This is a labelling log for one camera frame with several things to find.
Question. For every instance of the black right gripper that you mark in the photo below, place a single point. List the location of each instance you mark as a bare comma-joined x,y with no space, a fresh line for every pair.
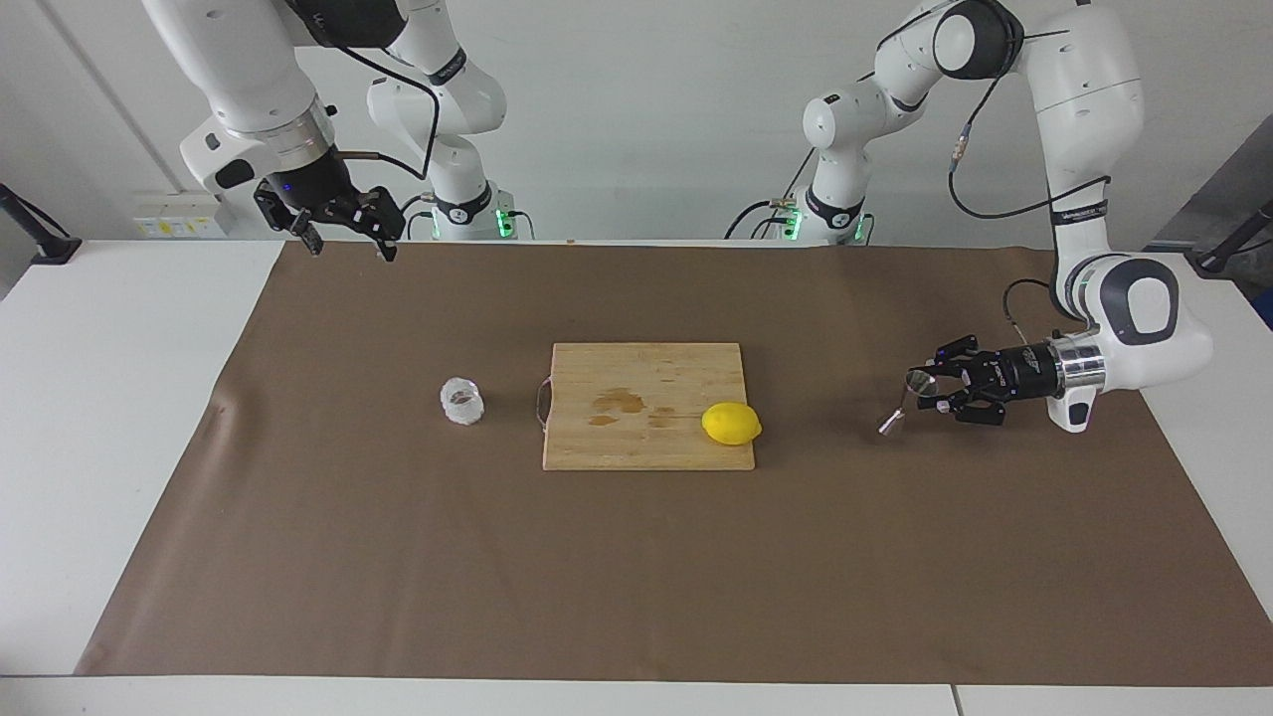
318,194

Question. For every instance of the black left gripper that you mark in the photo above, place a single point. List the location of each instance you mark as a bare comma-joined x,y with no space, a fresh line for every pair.
1014,373

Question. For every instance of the steel double jigger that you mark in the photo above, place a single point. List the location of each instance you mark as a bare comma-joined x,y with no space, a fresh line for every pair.
917,383

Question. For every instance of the small clear glass cup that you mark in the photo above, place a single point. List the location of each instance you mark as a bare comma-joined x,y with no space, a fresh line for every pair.
462,403

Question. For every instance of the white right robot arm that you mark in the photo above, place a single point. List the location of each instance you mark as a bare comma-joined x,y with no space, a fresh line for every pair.
249,70

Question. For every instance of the yellow lemon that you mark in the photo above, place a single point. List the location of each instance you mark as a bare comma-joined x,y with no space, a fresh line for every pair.
731,424

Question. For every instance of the wooden cutting board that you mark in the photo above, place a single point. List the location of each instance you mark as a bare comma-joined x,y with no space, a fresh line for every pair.
646,447

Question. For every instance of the brown table mat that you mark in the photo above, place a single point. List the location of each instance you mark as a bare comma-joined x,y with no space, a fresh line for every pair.
398,557

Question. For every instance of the blue box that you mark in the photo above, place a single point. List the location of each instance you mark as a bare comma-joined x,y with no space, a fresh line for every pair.
1265,308

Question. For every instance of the white wall socket box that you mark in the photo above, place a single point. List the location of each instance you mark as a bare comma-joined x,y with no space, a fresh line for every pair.
179,217

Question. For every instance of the black camera stand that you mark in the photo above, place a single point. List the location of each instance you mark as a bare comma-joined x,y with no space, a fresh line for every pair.
40,239
1233,244

